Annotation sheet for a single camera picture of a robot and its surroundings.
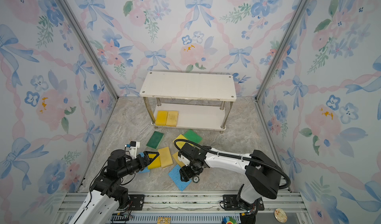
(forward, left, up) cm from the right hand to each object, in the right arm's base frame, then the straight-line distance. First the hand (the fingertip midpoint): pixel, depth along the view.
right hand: (184, 176), depth 79 cm
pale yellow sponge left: (+10, +12, -1) cm, 16 cm away
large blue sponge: (+1, +5, -2) cm, 6 cm away
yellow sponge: (+6, +4, +6) cm, 9 cm away
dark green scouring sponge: (+23, +20, -2) cm, 30 cm away
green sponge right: (+27, -3, -3) cm, 27 cm away
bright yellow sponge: (+34, +17, +5) cm, 39 cm away
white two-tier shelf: (+58, -11, -2) cm, 59 cm away
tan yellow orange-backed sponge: (+35, +10, +5) cm, 37 cm away
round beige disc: (-16, -46, -4) cm, 49 cm away
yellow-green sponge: (+7, +1, +22) cm, 23 cm away
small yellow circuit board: (-19, +9, -2) cm, 21 cm away
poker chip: (0, -6, -4) cm, 7 cm away
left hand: (+7, +15, +10) cm, 19 cm away
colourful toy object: (-18, -21, -3) cm, 28 cm away
